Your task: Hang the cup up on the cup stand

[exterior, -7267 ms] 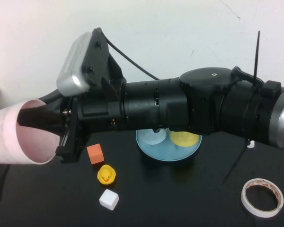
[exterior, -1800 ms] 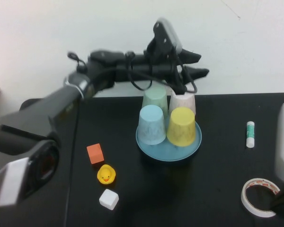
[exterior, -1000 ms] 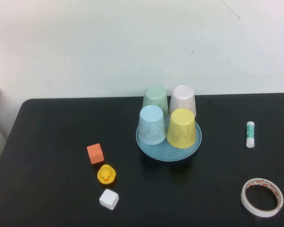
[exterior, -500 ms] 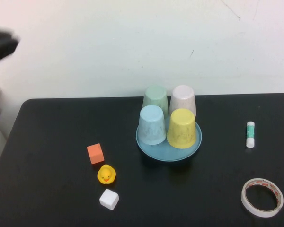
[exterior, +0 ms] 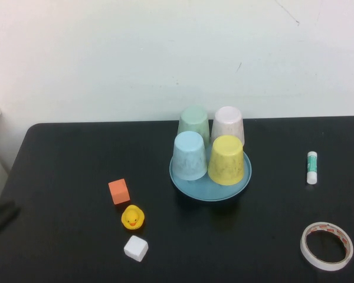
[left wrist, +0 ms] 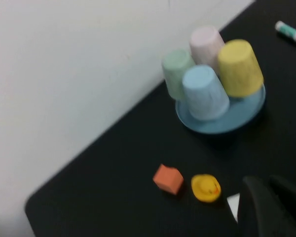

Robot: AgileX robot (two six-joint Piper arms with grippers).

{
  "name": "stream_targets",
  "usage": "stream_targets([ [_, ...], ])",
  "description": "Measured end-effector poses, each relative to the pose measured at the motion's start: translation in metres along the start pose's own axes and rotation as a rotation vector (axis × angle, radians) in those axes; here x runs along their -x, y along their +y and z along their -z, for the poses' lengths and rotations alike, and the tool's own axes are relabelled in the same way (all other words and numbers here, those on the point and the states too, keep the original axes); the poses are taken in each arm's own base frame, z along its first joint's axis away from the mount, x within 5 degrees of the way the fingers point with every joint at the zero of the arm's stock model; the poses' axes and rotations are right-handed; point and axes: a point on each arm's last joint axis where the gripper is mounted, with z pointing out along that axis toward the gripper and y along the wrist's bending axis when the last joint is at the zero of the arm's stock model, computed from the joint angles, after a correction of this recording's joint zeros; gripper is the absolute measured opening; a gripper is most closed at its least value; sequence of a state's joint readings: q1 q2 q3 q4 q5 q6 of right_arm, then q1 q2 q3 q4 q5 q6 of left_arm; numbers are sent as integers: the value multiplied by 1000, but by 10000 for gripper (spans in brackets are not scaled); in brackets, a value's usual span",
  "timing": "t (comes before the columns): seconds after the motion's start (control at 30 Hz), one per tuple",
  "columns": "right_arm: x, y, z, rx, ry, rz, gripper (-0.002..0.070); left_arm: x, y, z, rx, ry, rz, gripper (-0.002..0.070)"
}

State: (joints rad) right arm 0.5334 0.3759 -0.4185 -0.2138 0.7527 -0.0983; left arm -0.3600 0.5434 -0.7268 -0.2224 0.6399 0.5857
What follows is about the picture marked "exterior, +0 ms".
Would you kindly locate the white foam cube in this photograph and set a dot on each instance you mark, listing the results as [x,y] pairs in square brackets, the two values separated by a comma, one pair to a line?
[135,248]

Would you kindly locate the pale pink cup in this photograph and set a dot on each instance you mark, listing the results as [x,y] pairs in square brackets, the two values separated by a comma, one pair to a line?
[227,123]

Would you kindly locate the orange foam cube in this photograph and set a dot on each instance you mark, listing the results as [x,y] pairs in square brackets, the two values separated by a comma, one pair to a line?
[119,191]

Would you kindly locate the light blue cup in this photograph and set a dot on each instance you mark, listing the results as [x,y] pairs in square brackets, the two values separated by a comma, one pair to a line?
[190,156]

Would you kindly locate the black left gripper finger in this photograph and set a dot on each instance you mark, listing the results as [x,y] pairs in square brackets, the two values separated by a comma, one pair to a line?
[1,207]
[0,225]

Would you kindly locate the green white glue stick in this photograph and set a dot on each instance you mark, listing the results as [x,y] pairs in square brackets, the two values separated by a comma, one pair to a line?
[311,168]

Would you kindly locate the yellow cup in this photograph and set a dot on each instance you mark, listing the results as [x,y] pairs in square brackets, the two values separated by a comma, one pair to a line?
[225,162]

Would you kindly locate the blue cup stand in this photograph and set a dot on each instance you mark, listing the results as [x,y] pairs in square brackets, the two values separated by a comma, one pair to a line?
[206,191]

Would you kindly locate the yellow rubber duck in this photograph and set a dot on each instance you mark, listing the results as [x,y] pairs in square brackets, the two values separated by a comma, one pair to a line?
[132,216]

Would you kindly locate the white tape roll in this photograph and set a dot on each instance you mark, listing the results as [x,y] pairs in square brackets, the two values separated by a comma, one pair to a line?
[327,266]

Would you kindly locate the light green cup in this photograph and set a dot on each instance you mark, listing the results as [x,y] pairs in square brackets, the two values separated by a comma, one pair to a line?
[193,121]

